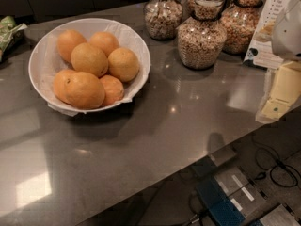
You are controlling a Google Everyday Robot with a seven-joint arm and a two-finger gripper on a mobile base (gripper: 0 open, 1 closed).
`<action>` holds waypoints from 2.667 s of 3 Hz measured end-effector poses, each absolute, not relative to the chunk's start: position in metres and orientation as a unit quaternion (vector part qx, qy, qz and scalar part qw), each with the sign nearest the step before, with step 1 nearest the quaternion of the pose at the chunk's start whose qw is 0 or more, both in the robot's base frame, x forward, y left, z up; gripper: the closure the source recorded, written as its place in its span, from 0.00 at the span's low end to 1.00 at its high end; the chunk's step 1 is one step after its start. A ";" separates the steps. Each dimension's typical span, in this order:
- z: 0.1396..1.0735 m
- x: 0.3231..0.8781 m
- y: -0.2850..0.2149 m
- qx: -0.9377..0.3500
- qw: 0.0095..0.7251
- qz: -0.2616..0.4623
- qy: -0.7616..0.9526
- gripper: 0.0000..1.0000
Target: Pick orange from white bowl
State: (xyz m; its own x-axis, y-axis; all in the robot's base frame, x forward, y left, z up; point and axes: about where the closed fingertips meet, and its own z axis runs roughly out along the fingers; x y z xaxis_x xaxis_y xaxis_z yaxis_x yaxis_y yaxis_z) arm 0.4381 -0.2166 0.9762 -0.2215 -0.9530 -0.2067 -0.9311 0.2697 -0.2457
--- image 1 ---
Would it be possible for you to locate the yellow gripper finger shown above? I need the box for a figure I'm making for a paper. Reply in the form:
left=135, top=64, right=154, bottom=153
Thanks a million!
left=256, top=61, right=301, bottom=124

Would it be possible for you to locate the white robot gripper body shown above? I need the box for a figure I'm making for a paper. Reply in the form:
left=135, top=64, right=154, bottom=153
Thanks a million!
left=271, top=0, right=301, bottom=61

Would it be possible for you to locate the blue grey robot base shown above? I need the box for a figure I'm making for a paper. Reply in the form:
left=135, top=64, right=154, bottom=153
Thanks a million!
left=181, top=143, right=301, bottom=226

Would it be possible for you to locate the large front orange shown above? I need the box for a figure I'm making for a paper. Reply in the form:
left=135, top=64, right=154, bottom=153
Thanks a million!
left=65, top=72, right=105, bottom=109

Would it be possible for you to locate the white bowl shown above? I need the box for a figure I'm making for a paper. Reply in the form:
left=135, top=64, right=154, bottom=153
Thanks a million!
left=27, top=17, right=151, bottom=115

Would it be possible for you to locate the white paper bowl liner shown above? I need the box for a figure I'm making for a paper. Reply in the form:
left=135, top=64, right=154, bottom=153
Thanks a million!
left=31, top=21, right=151, bottom=118

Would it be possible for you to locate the allergen info sign card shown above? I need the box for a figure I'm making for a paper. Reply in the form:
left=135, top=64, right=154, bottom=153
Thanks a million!
left=244, top=0, right=290, bottom=69

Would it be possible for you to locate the glass cereal jar right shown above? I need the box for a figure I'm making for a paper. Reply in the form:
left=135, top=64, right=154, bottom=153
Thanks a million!
left=220, top=0, right=263, bottom=55

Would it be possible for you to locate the glass cereal jar middle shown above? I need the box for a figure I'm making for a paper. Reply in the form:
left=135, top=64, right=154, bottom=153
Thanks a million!
left=177, top=0, right=227, bottom=70

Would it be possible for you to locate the glass cereal jar left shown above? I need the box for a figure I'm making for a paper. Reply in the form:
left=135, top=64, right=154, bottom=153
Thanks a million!
left=144, top=0, right=183, bottom=40

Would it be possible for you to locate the green snack packet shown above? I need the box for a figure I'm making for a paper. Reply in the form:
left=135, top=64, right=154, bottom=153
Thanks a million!
left=0, top=16, right=27, bottom=62

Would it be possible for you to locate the black floor cable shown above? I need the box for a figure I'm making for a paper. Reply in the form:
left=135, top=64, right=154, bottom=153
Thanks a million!
left=250, top=132, right=301, bottom=190

